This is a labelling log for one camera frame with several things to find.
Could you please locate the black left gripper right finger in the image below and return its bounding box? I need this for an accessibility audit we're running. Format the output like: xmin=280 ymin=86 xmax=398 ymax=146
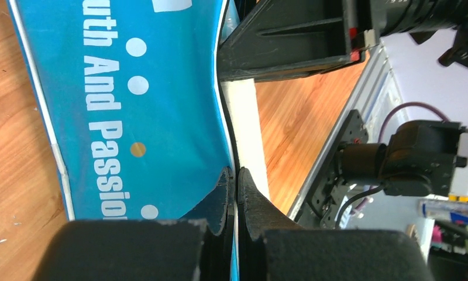
xmin=237 ymin=167 xmax=304 ymax=280

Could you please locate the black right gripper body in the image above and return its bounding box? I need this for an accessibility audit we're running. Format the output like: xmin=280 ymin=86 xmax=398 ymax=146
xmin=217 ymin=0 xmax=380 ymax=81

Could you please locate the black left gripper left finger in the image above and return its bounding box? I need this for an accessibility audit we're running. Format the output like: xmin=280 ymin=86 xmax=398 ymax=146
xmin=177 ymin=167 xmax=234 ymax=280

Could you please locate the blue racket bag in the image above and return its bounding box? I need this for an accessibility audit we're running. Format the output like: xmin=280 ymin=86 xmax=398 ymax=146
xmin=7 ymin=0 xmax=243 ymax=281

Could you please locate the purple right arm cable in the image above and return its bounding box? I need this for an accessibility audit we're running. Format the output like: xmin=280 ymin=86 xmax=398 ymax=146
xmin=377 ymin=101 xmax=452 ymax=144

